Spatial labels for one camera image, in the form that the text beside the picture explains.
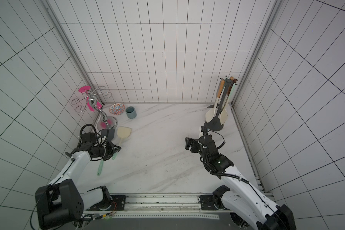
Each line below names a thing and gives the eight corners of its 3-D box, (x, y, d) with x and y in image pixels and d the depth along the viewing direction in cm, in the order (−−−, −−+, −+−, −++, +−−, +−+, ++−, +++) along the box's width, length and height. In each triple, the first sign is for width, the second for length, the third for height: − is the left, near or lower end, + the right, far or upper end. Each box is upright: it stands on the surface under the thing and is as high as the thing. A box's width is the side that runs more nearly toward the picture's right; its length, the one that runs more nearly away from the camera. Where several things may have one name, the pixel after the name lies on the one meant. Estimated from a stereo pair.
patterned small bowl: (109, 115, 113) (107, 112, 110) (113, 106, 119) (111, 103, 117) (123, 115, 113) (121, 112, 110) (126, 106, 119) (124, 103, 117)
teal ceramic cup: (126, 118, 112) (124, 113, 107) (128, 111, 117) (126, 106, 112) (135, 118, 112) (133, 113, 107) (137, 111, 117) (135, 106, 112)
